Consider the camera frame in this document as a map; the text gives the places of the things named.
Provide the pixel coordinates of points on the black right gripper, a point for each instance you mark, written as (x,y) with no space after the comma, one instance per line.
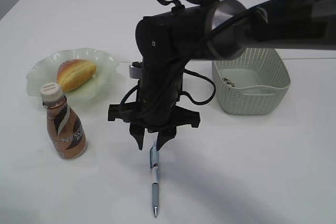
(151,104)

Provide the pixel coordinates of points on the blue and grey pen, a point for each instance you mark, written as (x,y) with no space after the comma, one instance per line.
(154,166)

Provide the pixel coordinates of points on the brown Nescafe coffee bottle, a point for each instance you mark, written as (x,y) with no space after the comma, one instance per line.
(63,124)

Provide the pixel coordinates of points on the small paper ball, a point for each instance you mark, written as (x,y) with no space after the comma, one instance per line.
(229,82)

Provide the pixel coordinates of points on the sugared bread roll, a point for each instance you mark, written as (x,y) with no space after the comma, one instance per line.
(72,74)

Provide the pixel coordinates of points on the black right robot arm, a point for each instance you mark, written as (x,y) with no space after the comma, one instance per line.
(210,30)

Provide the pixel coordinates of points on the pale green wavy glass plate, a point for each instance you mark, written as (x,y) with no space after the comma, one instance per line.
(46,71)

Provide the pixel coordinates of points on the pale green woven plastic basket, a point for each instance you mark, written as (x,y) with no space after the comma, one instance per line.
(261,82)

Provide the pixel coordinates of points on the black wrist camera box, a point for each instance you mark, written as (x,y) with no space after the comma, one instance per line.
(135,70)

